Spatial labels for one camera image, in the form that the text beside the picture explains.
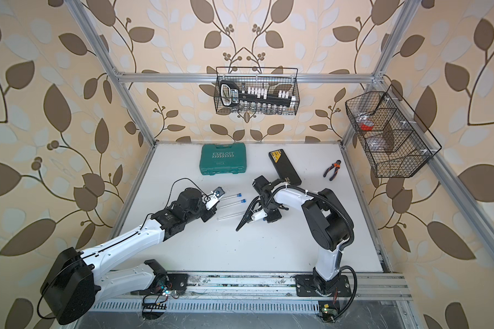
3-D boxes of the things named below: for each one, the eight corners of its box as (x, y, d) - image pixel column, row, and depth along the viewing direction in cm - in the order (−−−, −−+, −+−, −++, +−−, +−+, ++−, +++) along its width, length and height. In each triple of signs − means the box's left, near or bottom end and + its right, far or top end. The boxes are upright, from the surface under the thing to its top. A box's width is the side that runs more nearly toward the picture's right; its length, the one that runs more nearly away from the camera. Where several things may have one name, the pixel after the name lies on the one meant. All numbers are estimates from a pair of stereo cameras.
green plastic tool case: (197, 175, 108) (195, 169, 104) (203, 148, 120) (202, 142, 117) (246, 175, 108) (245, 169, 104) (247, 148, 120) (246, 142, 117)
